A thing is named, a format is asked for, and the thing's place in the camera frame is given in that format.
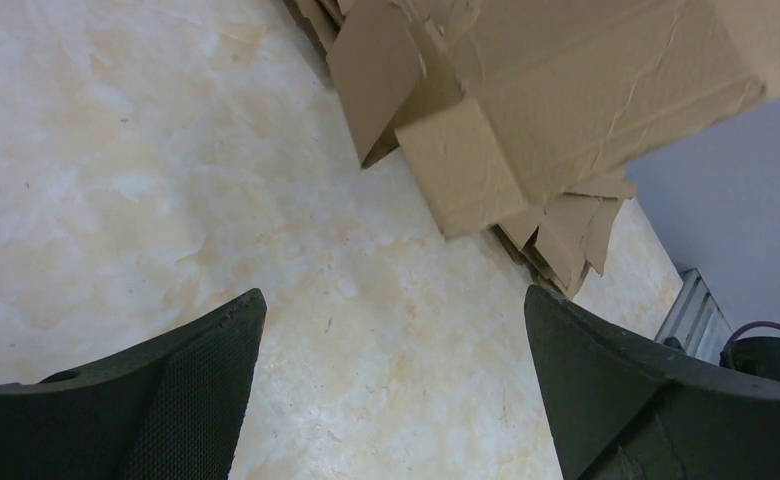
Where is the cardboard box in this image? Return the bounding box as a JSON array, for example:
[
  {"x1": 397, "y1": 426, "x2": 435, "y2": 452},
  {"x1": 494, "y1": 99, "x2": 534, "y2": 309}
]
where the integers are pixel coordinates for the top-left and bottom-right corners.
[{"x1": 327, "y1": 0, "x2": 780, "y2": 238}]

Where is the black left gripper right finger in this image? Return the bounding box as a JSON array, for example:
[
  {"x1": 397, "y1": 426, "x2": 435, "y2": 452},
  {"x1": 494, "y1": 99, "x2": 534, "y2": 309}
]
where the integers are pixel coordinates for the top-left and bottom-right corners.
[{"x1": 524, "y1": 285, "x2": 780, "y2": 479}]

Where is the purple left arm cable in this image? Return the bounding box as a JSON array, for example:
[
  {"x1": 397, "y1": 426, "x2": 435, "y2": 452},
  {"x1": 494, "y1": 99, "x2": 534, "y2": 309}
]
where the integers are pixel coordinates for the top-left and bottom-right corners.
[{"x1": 724, "y1": 320, "x2": 780, "y2": 352}]

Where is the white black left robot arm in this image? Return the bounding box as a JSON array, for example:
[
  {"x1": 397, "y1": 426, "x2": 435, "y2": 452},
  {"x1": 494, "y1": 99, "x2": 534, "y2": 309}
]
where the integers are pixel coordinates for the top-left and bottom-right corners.
[{"x1": 0, "y1": 286, "x2": 780, "y2": 479}]

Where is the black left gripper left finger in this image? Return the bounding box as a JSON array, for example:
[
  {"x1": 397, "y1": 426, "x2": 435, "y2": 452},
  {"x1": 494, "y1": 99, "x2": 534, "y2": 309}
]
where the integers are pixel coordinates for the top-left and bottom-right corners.
[{"x1": 0, "y1": 289, "x2": 267, "y2": 479}]

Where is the aluminium frame rail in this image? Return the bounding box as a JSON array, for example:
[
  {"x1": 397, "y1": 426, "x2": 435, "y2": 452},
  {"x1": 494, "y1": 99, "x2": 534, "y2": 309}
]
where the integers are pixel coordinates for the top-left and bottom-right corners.
[{"x1": 654, "y1": 269, "x2": 733, "y2": 365}]

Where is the cardboard sheet pile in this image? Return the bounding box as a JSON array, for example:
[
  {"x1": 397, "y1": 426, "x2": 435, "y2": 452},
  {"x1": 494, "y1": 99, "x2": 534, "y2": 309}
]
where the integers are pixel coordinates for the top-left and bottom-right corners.
[{"x1": 282, "y1": 0, "x2": 640, "y2": 301}]

